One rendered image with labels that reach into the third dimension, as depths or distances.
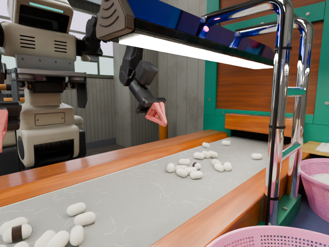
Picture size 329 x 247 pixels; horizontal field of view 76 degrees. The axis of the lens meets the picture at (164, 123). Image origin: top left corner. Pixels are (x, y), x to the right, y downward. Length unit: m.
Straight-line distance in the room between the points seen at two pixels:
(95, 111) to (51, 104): 2.72
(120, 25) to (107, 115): 3.62
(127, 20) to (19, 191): 0.41
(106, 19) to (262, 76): 0.80
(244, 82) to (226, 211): 0.76
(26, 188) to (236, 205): 0.42
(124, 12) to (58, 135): 0.79
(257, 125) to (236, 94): 0.20
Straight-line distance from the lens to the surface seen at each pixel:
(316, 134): 0.97
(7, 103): 0.54
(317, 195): 0.60
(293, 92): 0.46
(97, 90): 3.79
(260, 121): 0.95
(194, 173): 0.55
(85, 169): 0.59
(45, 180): 0.56
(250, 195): 0.46
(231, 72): 1.09
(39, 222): 0.45
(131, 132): 3.62
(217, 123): 1.11
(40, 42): 1.06
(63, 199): 0.51
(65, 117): 1.08
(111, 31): 0.33
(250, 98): 1.04
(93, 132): 3.81
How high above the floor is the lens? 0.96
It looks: 9 degrees down
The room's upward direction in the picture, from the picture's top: straight up
